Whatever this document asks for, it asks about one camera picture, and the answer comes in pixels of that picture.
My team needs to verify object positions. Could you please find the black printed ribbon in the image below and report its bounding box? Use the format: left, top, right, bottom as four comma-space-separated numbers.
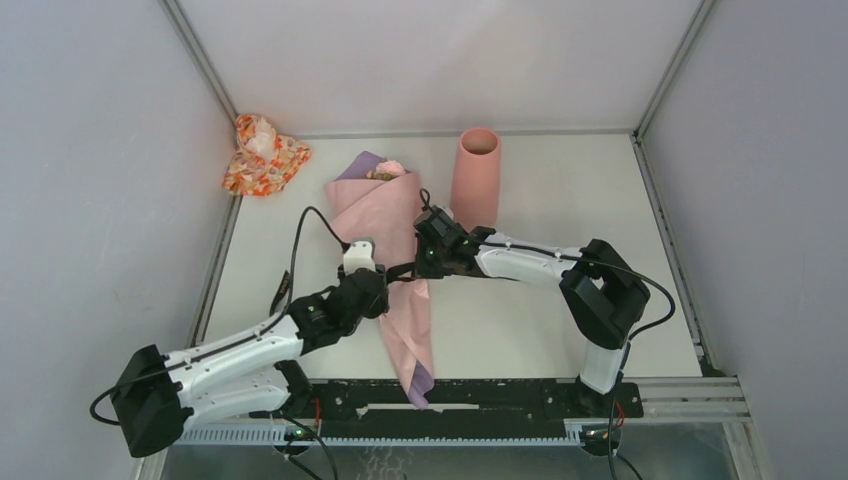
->
269, 263, 415, 315

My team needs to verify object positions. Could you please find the pink paper flower bouquet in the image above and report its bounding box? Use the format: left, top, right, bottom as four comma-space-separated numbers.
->
325, 151, 435, 409

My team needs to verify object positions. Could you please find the orange floral crumpled cloth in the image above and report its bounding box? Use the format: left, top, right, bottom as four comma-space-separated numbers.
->
221, 114, 312, 196

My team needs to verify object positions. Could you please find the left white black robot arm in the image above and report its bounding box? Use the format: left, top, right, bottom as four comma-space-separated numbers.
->
108, 265, 388, 458

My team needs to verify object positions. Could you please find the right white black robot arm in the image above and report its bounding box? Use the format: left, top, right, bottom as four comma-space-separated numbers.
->
413, 207, 650, 416

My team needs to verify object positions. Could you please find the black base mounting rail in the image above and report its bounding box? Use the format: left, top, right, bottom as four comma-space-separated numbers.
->
282, 378, 645, 440

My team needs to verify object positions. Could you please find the pink cylindrical vase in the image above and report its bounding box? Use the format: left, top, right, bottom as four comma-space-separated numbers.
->
449, 127, 501, 231

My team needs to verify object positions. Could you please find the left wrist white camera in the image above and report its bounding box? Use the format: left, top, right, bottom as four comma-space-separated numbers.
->
342, 238, 376, 275

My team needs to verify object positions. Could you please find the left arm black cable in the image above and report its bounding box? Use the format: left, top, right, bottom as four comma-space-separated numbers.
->
89, 205, 351, 426

